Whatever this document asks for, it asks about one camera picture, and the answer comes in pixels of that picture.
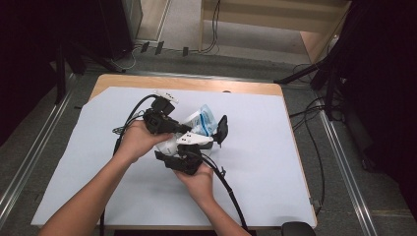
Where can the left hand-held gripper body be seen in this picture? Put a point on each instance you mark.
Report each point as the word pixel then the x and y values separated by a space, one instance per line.
pixel 159 121

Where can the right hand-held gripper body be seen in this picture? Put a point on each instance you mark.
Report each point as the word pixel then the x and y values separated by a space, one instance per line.
pixel 190 160

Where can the white and blue pouch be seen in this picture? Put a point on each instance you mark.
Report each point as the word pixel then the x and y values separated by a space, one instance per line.
pixel 203 121

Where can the person's right hand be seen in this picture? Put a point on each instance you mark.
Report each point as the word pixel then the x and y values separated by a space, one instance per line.
pixel 200 187

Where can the person's left hand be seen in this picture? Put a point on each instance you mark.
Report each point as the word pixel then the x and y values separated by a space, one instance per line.
pixel 137 141

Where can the wooden table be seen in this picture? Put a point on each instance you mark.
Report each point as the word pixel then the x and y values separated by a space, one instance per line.
pixel 183 82

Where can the small black floor block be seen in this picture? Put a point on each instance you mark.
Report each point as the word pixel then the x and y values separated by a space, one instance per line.
pixel 185 51
pixel 144 47
pixel 159 47

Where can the black cabinet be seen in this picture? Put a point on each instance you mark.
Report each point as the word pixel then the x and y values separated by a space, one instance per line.
pixel 114 26

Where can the black metal stand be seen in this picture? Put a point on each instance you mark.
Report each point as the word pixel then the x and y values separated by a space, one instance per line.
pixel 60 82

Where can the black round object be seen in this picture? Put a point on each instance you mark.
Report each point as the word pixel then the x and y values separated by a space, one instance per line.
pixel 298 229

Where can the black tripod stand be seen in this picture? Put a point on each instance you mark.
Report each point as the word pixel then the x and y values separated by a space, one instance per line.
pixel 301 72

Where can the light wooden shelf unit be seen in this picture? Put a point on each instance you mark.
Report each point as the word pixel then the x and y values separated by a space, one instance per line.
pixel 278 19

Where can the dark curtain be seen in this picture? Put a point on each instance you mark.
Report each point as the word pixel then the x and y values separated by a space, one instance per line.
pixel 23 49
pixel 387 82

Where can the metal floor rail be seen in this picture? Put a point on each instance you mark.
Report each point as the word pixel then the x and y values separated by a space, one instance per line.
pixel 348 180
pixel 147 72
pixel 29 157

